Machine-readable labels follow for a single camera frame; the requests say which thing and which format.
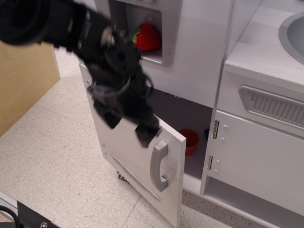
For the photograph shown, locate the white toy kitchen counter unit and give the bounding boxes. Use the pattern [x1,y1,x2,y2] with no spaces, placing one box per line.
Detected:
[201,0,304,228]

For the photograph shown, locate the white right cabinet door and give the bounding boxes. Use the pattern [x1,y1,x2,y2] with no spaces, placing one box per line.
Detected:
[207,111,304,215]

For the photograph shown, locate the aluminium extrusion foot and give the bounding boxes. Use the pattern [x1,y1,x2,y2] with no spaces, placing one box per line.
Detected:
[116,171,129,184]

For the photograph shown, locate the grey ice dispenser recess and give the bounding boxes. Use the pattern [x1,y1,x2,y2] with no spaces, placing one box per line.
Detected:
[95,0,182,67]

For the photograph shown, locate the grey toy sink basin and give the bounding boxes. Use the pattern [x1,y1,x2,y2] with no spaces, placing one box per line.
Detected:
[278,12,304,64]

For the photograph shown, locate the grey vent panel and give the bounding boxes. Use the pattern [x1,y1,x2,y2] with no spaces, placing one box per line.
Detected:
[238,85,304,129]

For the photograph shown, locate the aluminium rail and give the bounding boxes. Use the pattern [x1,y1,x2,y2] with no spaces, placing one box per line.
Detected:
[0,191,18,222]

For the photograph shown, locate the black cable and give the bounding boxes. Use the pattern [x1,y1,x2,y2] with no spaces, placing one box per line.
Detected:
[0,206,27,228]

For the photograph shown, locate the upper brass hinge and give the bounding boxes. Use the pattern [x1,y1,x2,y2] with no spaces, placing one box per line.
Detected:
[212,120,219,139]

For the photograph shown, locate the orange toy cup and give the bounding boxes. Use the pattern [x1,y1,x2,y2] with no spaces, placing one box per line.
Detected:
[179,128,200,155]

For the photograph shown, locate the white toy fridge cabinet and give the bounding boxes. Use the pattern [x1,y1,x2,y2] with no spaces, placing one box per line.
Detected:
[78,0,263,197]

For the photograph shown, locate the brass hinge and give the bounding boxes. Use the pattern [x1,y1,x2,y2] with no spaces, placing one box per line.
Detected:
[207,155,213,170]
[212,120,219,139]

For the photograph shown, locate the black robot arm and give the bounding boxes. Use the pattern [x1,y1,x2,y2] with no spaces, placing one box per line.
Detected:
[0,0,160,147]

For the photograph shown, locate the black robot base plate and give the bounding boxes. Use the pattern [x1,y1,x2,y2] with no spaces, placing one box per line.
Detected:
[17,201,59,228]

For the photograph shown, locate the blue toy item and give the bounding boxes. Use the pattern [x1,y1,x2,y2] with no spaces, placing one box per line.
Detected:
[204,128,210,140]

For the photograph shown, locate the white low fridge door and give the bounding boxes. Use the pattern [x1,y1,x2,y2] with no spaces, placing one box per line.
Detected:
[78,62,187,228]

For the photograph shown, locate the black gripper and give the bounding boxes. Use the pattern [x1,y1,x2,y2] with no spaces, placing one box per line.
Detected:
[87,82,161,148]

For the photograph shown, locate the lower brass hinge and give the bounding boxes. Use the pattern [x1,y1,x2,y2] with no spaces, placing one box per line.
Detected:
[207,155,213,170]

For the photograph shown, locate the red toy strawberry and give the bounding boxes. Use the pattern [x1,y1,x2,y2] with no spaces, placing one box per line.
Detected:
[132,23,162,52]

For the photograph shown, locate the grey fridge door handle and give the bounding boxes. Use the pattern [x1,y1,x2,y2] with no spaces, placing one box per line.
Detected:
[150,140,168,192]

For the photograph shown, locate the plywood panel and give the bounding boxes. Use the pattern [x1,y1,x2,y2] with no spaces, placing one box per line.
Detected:
[0,42,60,135]

